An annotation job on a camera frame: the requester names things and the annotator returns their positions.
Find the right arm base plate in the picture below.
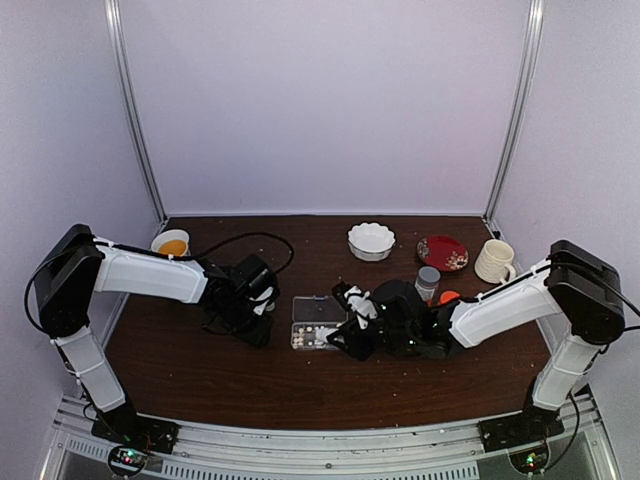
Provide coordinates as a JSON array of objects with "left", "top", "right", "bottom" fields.
[{"left": 478, "top": 412, "right": 565, "bottom": 475}]

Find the amber bottle with grey cap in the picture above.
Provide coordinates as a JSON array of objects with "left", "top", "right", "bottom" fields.
[{"left": 414, "top": 266, "right": 441, "bottom": 306}]

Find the clear plastic pill organizer box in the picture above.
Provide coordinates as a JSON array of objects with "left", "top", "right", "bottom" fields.
[{"left": 290, "top": 296, "right": 348, "bottom": 351}]

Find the cream ceramic mug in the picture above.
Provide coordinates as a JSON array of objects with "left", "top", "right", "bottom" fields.
[{"left": 474, "top": 239, "right": 516, "bottom": 284}]

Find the small white pill bottle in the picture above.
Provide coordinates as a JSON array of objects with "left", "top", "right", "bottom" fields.
[{"left": 315, "top": 327, "right": 336, "bottom": 343}]

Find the floral mug with orange liquid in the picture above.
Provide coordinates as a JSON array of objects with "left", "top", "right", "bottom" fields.
[{"left": 151, "top": 229, "right": 190, "bottom": 257}]

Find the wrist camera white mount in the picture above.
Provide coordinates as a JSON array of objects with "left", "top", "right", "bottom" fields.
[
  {"left": 332, "top": 282, "right": 378, "bottom": 330},
  {"left": 251, "top": 287, "right": 279, "bottom": 316}
]

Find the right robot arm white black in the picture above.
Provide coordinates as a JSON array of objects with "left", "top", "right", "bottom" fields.
[{"left": 326, "top": 240, "right": 625, "bottom": 442}]

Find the red floral plate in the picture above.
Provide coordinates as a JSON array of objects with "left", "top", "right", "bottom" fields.
[{"left": 416, "top": 235, "right": 469, "bottom": 272}]

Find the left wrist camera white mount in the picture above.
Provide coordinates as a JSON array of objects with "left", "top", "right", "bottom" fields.
[{"left": 251, "top": 287, "right": 279, "bottom": 316}]

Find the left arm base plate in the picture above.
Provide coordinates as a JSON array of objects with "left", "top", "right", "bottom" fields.
[{"left": 91, "top": 412, "right": 179, "bottom": 478}]

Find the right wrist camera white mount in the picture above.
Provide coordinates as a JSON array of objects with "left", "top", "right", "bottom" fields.
[{"left": 332, "top": 282, "right": 378, "bottom": 330}]

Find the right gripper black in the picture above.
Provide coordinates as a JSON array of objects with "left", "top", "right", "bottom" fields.
[{"left": 328, "top": 317, "right": 417, "bottom": 363}]

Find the orange pill bottle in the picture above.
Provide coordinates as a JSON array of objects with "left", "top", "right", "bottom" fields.
[{"left": 439, "top": 290, "right": 461, "bottom": 305}]

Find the white scalloped bowl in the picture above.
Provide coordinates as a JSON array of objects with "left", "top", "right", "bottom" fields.
[{"left": 347, "top": 222, "right": 396, "bottom": 262}]

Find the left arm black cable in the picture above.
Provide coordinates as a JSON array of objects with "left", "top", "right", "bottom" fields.
[{"left": 197, "top": 232, "right": 296, "bottom": 276}]

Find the front aluminium rail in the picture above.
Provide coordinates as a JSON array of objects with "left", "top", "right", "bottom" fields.
[{"left": 39, "top": 392, "right": 621, "bottom": 480}]

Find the left aluminium frame post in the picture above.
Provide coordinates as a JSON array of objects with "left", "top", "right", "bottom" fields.
[{"left": 104, "top": 0, "right": 169, "bottom": 226}]

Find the aluminium frame post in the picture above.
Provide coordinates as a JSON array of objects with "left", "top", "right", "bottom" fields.
[
  {"left": 104, "top": 0, "right": 169, "bottom": 226},
  {"left": 483, "top": 0, "right": 545, "bottom": 231}
]

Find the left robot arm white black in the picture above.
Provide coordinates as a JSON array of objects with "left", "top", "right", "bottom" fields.
[{"left": 23, "top": 224, "right": 280, "bottom": 444}]

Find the right aluminium frame post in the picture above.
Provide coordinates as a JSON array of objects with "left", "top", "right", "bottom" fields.
[{"left": 483, "top": 0, "right": 545, "bottom": 231}]

